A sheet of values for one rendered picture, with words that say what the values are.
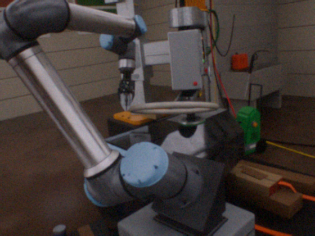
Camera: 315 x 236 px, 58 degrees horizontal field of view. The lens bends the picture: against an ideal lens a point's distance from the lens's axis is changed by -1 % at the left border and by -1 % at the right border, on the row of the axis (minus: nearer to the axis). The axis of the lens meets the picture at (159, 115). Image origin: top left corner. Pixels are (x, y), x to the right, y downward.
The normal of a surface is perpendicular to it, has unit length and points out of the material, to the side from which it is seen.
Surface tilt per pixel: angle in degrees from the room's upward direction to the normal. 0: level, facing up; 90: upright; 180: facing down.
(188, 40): 90
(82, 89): 90
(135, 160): 46
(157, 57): 90
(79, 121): 76
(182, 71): 90
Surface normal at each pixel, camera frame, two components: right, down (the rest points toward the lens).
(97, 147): 0.58, -0.09
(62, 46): 0.67, 0.13
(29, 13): 0.24, 0.12
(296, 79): -0.73, 0.25
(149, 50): -0.36, 0.28
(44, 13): 0.48, 0.24
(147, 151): -0.50, -0.47
